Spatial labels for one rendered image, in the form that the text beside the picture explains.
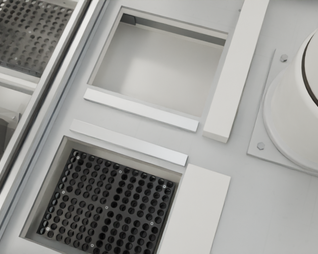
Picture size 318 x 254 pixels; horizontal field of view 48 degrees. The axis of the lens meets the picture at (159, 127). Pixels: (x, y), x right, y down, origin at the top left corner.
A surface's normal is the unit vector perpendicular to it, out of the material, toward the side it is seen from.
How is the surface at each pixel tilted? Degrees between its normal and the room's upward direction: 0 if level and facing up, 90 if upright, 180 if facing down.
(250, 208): 0
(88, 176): 0
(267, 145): 0
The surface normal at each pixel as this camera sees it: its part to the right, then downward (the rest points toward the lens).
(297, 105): -0.92, 0.38
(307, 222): -0.06, -0.33
